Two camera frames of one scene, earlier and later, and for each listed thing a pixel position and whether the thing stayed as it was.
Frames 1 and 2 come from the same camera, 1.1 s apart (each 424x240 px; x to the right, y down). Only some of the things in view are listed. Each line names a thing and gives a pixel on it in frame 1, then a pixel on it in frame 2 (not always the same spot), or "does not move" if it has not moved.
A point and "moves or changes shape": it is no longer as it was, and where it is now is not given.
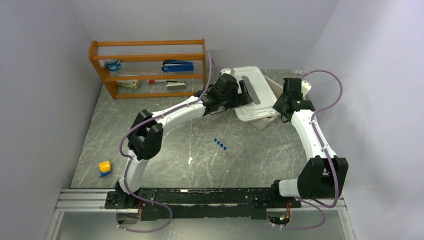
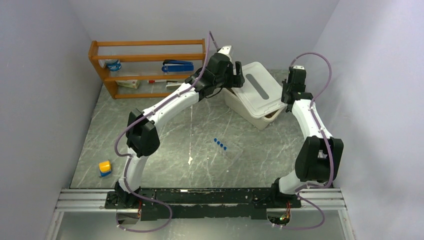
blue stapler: (173, 65) does not move
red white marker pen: (156, 81) does not move
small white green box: (133, 83) does not move
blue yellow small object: (105, 168) does not move
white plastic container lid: (265, 104) moves or changes shape
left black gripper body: (236, 100) → (231, 81)
